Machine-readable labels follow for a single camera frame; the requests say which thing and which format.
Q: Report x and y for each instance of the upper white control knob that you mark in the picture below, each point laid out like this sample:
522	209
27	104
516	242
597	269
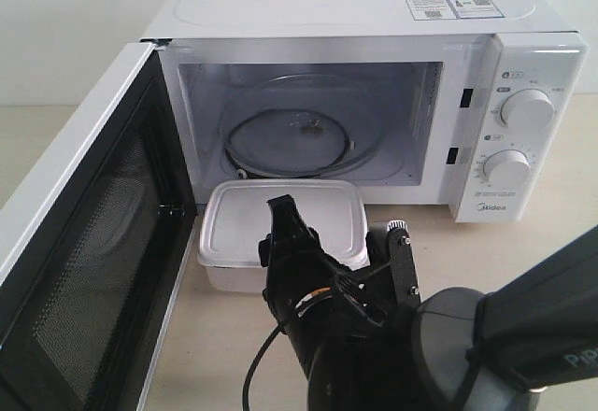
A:
527	111

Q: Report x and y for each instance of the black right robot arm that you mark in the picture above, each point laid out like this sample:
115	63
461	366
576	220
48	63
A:
462	349

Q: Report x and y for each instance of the lower white timer knob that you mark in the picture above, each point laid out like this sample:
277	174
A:
506	169

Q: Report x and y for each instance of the white microwave door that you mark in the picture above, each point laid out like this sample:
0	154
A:
93	243

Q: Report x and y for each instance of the white printed instruction sheet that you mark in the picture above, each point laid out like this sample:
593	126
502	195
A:
447	10

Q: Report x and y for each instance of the white Midea microwave oven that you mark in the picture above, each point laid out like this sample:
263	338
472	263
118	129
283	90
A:
441	85

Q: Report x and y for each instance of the glass microwave turntable plate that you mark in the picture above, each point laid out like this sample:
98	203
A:
304	125

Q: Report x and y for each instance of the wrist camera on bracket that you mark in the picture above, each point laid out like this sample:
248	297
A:
390	254

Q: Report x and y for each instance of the translucent lidded plastic container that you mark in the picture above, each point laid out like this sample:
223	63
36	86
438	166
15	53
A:
237	218

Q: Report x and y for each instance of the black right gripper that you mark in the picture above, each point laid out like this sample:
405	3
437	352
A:
316	300

